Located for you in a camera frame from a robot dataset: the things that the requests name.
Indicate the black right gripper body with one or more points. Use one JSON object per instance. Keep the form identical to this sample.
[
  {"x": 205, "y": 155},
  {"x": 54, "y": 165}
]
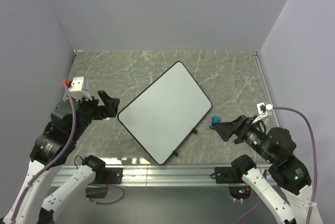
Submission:
[{"x": 244, "y": 130}]

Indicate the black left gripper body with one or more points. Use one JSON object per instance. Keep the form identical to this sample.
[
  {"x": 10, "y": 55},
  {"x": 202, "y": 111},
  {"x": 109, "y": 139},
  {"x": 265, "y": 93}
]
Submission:
[{"x": 90, "y": 110}]

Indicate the blue bone-shaped whiteboard eraser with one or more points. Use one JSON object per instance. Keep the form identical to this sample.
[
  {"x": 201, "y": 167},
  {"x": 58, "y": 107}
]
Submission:
[{"x": 215, "y": 119}]

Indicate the white whiteboard black frame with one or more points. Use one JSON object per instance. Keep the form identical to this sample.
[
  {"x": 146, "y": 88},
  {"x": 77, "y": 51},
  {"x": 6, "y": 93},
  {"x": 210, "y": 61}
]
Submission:
[{"x": 166, "y": 112}]

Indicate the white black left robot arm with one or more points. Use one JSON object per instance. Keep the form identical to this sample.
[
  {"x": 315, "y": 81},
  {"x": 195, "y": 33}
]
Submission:
[{"x": 34, "y": 203}]

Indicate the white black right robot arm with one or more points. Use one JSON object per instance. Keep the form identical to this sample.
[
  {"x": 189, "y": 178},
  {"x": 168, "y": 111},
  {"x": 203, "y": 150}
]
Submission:
[{"x": 276, "y": 147}]

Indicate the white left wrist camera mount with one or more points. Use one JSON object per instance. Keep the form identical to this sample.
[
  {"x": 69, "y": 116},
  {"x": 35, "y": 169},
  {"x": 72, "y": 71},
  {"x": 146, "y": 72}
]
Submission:
[{"x": 78, "y": 88}]

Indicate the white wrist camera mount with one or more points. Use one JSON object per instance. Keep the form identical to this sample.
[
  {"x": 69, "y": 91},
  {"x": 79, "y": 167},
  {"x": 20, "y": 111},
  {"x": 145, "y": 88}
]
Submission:
[
  {"x": 78, "y": 88},
  {"x": 264, "y": 110}
]

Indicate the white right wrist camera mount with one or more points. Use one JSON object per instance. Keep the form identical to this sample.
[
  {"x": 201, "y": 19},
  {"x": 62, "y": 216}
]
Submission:
[{"x": 264, "y": 110}]

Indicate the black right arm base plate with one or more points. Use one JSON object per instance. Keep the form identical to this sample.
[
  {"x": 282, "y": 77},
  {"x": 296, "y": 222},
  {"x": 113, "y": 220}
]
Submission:
[{"x": 226, "y": 175}]

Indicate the aluminium front rail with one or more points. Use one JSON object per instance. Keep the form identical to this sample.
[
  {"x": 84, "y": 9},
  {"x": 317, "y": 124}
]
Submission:
[{"x": 177, "y": 175}]

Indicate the aluminium rail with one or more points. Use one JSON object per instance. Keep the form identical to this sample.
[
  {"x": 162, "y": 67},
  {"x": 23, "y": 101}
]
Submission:
[
  {"x": 177, "y": 175},
  {"x": 267, "y": 93}
]

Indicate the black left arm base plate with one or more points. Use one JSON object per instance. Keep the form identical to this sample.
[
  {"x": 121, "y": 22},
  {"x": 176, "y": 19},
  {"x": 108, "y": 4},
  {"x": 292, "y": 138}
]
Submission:
[{"x": 111, "y": 176}]

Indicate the aluminium right side rail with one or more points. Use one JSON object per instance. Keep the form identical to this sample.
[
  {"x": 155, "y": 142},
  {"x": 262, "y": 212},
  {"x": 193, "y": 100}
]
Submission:
[{"x": 267, "y": 93}]

